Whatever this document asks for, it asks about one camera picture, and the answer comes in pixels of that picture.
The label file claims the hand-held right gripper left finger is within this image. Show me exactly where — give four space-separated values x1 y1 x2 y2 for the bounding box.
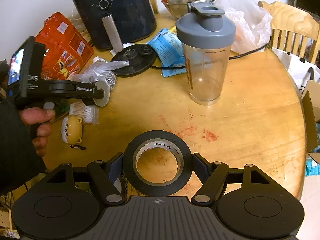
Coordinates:
46 152 125 204

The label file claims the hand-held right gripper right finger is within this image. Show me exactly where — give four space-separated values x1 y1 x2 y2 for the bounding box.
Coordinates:
191 152 272 204

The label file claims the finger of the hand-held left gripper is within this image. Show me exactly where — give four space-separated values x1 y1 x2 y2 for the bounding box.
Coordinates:
92 85 104 100

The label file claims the thick black tape roll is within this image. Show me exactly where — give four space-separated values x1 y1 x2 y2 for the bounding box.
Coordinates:
94 81 111 107

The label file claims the cotton swab packet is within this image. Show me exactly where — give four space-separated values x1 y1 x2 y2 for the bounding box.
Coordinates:
69 104 99 125

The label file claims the yellow dog toy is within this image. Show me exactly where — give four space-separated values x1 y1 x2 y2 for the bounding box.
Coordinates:
61 116 87 151

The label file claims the large black tape roll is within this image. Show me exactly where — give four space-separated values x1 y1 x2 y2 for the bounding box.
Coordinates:
122 130 194 197

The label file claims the person's left forearm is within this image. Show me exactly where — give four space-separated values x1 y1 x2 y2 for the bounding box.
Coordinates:
0 59 47 197

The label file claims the glass bowl with items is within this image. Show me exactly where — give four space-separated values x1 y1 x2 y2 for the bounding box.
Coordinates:
161 0 218 18

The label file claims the person's left hand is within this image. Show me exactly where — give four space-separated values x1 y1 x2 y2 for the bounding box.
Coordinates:
19 106 56 158

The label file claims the crinkled clear plastic bag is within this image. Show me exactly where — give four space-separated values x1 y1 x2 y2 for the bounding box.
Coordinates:
66 60 130 92

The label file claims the black kettle base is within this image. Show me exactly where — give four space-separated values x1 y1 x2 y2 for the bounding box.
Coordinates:
111 44 157 77

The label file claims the orange snack bag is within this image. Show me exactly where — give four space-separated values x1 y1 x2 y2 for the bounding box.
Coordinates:
35 12 95 80

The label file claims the blue paper packet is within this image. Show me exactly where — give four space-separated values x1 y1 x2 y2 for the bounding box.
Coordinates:
161 64 188 77
147 28 186 67

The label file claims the black air fryer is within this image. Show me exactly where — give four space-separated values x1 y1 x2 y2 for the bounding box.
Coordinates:
70 0 157 52

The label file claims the wooden chair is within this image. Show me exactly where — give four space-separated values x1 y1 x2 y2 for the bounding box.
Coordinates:
257 0 320 64
147 0 160 14

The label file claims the teal packet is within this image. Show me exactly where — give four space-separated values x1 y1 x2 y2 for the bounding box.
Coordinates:
305 155 320 177

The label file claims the clear shaker bottle grey lid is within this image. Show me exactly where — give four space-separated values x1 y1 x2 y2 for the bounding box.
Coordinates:
176 2 236 106

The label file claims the large cardboard box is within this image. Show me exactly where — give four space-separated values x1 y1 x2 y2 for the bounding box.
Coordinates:
301 80 320 153

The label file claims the white paper bag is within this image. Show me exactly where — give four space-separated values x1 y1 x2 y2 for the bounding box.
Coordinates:
271 47 320 98

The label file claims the black power cable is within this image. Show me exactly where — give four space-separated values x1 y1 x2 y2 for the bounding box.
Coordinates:
149 41 272 70

